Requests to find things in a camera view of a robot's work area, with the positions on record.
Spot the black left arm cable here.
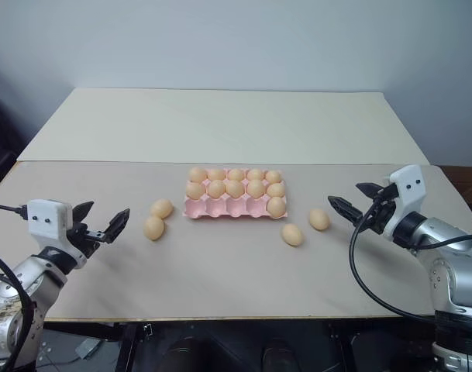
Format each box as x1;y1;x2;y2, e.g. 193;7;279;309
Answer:
0;201;37;370

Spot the dark rounded shape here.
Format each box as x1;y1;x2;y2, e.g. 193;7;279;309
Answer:
260;339;295;372

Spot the pink egg tray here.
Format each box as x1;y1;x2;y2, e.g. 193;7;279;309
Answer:
182;168;288;221

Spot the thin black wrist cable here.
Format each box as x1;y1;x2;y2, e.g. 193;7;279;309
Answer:
410;232;472;251

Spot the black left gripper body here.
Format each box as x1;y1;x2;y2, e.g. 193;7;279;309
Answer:
67;222;107;259

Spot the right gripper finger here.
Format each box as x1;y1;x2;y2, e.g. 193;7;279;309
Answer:
355;182;392;201
327;195;364;228

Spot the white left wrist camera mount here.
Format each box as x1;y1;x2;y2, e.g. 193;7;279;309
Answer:
26;198;86;269

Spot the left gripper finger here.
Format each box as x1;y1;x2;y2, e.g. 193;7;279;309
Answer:
103;208;132;244
71;201;95;226

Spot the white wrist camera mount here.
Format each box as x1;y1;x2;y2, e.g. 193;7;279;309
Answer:
26;198;86;269
381;164;429;243

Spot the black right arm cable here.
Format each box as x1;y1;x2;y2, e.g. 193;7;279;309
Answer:
348;198;438;319

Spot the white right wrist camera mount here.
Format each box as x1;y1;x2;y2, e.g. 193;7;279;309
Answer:
381;164;429;243

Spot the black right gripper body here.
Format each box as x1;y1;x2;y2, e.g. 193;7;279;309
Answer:
360;184;399;234

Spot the brown wooden furniture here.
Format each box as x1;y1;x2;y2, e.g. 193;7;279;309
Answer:
439;165;472;234

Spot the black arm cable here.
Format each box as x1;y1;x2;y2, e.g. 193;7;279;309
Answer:
0;201;37;370
348;198;438;319

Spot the grey flat floor box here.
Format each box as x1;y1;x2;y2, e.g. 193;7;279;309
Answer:
75;338;100;360

